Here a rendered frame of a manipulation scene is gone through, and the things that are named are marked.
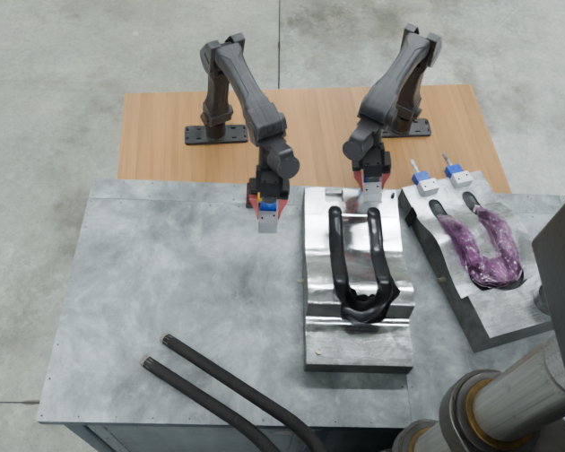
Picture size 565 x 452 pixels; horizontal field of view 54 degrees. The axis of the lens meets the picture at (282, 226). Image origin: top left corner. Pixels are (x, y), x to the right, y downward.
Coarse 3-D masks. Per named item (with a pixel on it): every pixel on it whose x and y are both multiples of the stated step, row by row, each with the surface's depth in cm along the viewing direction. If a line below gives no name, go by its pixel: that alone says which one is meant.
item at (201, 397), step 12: (144, 360) 133; (156, 372) 131; (168, 372) 130; (180, 384) 128; (192, 384) 129; (192, 396) 127; (204, 396) 126; (216, 408) 124; (228, 408) 124; (228, 420) 122
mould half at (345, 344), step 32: (320, 192) 154; (352, 192) 155; (384, 192) 155; (320, 224) 149; (352, 224) 150; (384, 224) 150; (320, 256) 143; (352, 256) 144; (320, 288) 133; (320, 320) 137; (384, 320) 137; (352, 352) 133; (384, 352) 133
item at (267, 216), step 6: (264, 204) 144; (270, 204) 144; (264, 210) 143; (270, 210) 143; (258, 216) 140; (264, 216) 141; (270, 216) 141; (276, 216) 141; (258, 222) 140; (264, 222) 140; (270, 222) 140; (276, 222) 140; (258, 228) 142; (264, 228) 142; (270, 228) 142; (276, 228) 142
